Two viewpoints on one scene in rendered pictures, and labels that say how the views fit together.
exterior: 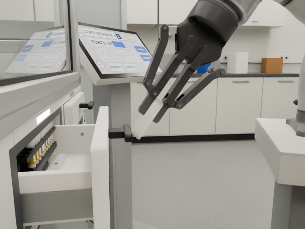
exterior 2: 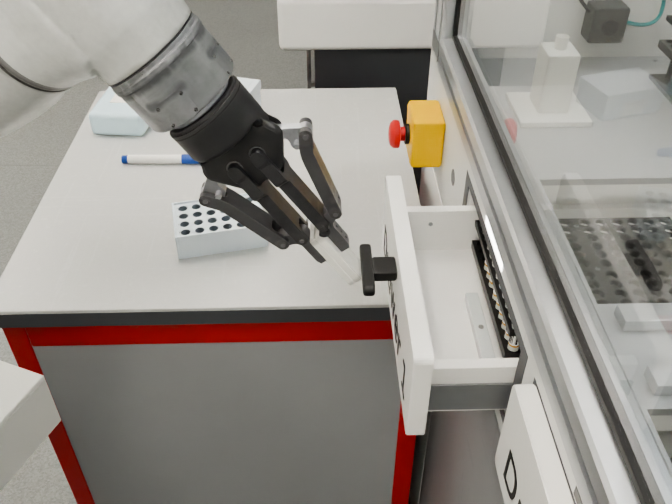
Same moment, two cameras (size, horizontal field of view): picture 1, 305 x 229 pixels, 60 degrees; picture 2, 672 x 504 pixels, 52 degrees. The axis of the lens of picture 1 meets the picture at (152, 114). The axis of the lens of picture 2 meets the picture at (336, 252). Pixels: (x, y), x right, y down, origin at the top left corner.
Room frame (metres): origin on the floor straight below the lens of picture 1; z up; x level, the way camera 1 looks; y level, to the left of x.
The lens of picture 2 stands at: (0.95, 0.08, 1.36)
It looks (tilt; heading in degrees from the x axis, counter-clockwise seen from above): 39 degrees down; 188
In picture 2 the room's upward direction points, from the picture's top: straight up
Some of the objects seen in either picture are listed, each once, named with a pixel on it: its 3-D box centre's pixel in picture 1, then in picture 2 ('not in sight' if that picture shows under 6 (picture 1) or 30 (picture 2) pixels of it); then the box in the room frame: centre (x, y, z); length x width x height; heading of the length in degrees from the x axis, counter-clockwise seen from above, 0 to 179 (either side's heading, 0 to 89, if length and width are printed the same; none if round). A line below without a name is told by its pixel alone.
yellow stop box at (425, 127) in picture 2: not in sight; (422, 133); (0.07, 0.09, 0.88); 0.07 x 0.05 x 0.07; 9
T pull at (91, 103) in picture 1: (86, 105); not in sight; (0.71, 0.18, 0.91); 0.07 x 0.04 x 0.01; 9
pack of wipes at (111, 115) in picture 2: not in sight; (128, 105); (-0.13, -0.44, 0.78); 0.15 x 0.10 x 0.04; 3
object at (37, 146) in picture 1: (37, 141); (499, 272); (0.39, 0.18, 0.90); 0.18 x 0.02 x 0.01; 9
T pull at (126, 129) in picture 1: (119, 132); (378, 268); (0.41, 0.05, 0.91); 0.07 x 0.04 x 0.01; 9
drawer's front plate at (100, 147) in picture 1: (103, 152); (402, 291); (0.41, 0.08, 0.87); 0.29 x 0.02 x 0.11; 9
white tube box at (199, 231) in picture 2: not in sight; (219, 224); (0.20, -0.19, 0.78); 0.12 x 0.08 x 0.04; 111
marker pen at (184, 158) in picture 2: not in sight; (164, 159); (0.02, -0.33, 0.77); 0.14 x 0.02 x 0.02; 98
